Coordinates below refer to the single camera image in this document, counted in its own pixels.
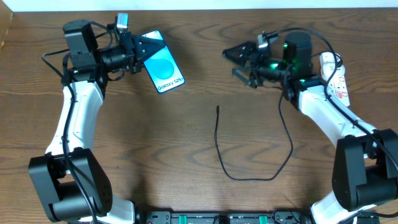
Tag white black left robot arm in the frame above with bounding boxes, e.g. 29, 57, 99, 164
29, 20, 165, 223

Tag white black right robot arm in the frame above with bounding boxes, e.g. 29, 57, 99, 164
222, 27, 397, 223

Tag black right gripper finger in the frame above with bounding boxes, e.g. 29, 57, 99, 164
231, 68, 258, 88
222, 41, 257, 66

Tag white power strip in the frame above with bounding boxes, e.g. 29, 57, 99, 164
319, 52, 350, 106

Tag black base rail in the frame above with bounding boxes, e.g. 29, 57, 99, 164
133, 210, 381, 224

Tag blue Galaxy smartphone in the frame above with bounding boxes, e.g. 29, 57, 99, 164
142, 30, 185, 94

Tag black USB charging cable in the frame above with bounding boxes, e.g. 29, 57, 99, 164
214, 58, 344, 182

